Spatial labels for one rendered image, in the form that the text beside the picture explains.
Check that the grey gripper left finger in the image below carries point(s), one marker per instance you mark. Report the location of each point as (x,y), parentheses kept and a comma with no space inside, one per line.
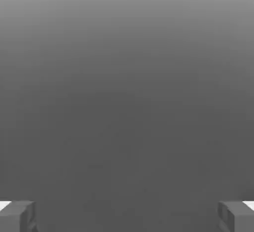
(13,216)

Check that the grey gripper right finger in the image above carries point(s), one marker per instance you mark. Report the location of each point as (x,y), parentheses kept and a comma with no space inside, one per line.
(240,217)

